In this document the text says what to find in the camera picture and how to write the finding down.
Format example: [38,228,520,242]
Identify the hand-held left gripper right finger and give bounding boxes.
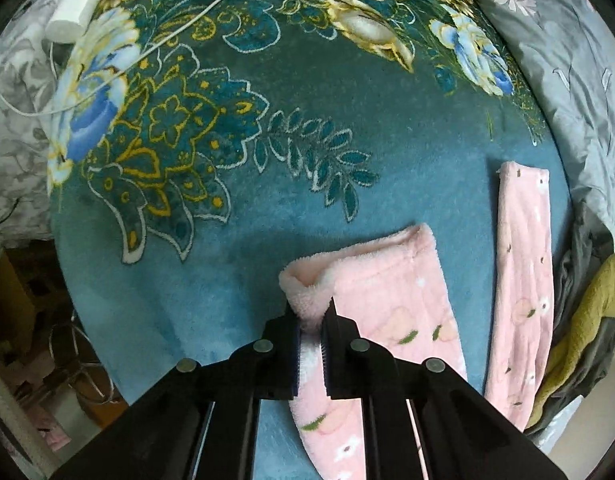
[321,297,568,480]

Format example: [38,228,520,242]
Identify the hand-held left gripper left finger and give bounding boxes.
[52,305,302,480]

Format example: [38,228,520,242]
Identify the pink floral fleece pants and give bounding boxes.
[278,161,555,480]

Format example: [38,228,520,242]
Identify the teal floral blanket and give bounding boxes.
[47,0,575,480]

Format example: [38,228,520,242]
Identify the dark grey garment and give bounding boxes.
[525,200,615,436]

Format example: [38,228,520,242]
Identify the olive yellow garment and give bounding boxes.
[530,252,615,416]

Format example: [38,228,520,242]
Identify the brown cardboard box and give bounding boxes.
[0,250,53,361]

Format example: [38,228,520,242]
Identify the grey patterned pillow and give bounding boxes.
[0,0,83,251]

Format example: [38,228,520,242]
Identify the grey-blue floral duvet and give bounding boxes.
[452,0,615,233]

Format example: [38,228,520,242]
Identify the white paper roll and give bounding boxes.
[46,0,110,43]

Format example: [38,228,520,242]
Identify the metal wire stand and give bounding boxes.
[47,320,115,406]

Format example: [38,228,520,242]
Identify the white cable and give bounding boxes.
[0,0,238,118]

